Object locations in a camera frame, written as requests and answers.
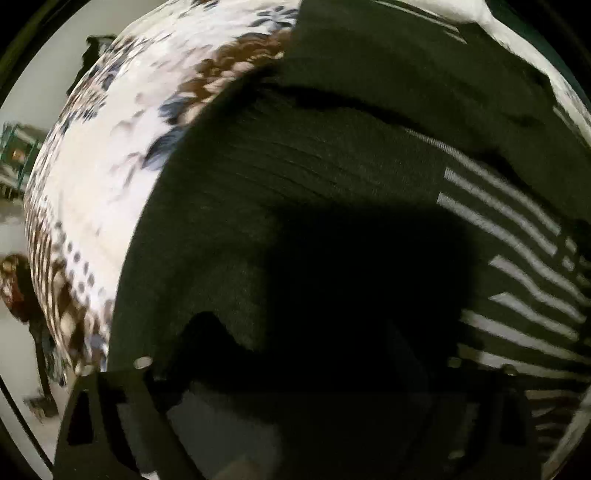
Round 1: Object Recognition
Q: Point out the white floral printed bedsheet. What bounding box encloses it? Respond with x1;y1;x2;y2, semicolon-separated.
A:
23;0;591;376

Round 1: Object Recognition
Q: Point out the brown patterned cloth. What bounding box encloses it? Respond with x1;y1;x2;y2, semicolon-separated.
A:
0;253;40;324

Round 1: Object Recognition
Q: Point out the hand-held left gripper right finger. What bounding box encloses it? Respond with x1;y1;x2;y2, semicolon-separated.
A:
392;318;543;480

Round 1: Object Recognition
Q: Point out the dark wall-hung object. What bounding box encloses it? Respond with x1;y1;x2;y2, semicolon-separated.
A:
81;36;116;81

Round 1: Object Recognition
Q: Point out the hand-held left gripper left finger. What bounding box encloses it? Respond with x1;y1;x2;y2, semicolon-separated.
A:
53;311;252;480

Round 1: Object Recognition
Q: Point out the green metal rack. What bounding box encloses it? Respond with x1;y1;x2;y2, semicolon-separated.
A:
0;121;48;200

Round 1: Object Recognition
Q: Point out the dark green white-striped garment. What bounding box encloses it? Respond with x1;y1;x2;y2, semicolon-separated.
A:
107;0;591;480

